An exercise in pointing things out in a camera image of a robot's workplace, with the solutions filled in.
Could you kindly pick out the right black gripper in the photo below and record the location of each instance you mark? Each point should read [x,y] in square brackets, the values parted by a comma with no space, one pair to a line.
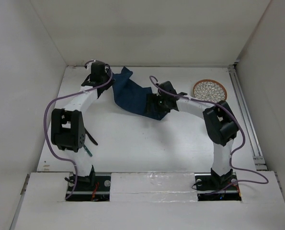
[152,97]

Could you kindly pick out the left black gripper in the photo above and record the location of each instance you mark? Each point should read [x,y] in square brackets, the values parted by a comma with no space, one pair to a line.
[108,85]

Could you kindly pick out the dark blue cloth napkin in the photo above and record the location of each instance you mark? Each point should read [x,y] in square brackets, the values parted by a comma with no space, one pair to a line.
[130,96]

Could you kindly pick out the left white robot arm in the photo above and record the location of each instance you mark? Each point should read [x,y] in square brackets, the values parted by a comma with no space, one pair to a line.
[68,131]

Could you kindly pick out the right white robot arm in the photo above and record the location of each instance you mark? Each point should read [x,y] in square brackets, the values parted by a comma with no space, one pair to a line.
[218,118]

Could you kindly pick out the floral patterned plate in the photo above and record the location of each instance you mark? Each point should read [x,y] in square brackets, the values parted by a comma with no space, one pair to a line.
[210,90]

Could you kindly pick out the black table knife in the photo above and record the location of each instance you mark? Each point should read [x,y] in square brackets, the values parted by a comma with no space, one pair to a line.
[91,138]

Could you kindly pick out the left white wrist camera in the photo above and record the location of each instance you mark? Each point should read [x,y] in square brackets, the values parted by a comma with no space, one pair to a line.
[89,63]

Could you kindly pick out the teal patterned handle cutlery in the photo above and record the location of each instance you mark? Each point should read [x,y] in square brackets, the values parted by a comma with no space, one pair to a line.
[87,150]

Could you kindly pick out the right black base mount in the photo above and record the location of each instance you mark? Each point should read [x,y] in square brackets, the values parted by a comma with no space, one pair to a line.
[208,190]

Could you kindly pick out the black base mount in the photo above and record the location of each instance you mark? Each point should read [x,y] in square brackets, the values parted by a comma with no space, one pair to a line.
[208,190]
[97,191]

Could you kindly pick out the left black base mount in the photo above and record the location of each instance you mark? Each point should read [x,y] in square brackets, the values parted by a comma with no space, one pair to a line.
[97,191]

